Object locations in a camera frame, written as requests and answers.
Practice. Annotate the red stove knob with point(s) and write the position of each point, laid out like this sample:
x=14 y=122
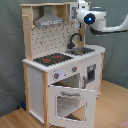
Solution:
x=56 y=75
x=74 y=68

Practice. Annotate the wooden toy kitchen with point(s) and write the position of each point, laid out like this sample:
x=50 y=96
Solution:
x=46 y=40

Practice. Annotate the grey toy ice dispenser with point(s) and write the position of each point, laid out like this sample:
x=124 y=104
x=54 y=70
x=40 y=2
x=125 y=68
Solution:
x=91 y=72

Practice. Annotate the white oven door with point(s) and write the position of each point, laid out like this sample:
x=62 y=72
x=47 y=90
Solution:
x=66 y=100

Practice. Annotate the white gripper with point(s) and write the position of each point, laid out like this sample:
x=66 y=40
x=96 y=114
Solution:
x=79 y=10

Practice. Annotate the black toy faucet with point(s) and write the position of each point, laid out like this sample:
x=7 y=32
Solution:
x=73 y=40

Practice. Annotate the black toy stovetop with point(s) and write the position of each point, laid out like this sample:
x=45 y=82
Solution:
x=52 y=59

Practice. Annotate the white cupboard door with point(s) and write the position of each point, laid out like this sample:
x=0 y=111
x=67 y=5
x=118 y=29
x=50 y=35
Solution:
x=95 y=84

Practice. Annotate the red right stove knob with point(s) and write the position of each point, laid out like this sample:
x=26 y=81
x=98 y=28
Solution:
x=74 y=68

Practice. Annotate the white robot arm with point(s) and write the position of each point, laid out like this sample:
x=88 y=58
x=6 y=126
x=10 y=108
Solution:
x=96 y=18

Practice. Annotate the grey toy sink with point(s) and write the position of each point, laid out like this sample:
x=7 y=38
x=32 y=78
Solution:
x=79 y=51

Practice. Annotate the grey range hood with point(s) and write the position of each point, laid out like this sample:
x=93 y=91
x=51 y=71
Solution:
x=48 y=18

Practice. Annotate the red left stove knob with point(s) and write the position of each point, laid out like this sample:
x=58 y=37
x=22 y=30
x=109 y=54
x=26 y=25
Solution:
x=56 y=75

